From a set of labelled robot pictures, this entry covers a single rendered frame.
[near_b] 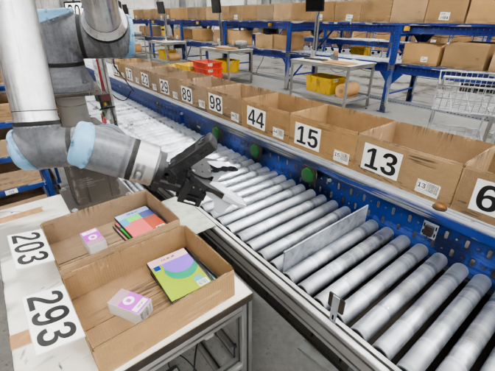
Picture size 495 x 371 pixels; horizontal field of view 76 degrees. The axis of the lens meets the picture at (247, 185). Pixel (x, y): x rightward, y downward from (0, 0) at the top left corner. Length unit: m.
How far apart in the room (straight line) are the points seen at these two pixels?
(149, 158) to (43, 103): 0.26
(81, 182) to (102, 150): 0.81
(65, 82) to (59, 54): 0.10
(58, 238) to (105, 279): 0.32
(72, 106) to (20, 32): 0.63
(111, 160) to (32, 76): 0.25
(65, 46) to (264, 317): 1.56
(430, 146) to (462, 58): 4.21
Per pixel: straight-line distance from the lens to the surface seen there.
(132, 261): 1.07
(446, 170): 1.25
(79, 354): 0.95
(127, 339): 0.84
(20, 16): 0.83
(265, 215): 1.32
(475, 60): 5.67
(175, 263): 1.02
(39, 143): 0.81
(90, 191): 1.50
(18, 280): 1.24
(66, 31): 1.36
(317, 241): 1.15
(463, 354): 1.01
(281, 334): 1.84
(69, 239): 1.32
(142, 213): 1.29
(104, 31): 1.29
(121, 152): 0.67
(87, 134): 0.68
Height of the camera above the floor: 1.47
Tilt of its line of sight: 28 degrees down
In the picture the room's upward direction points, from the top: straight up
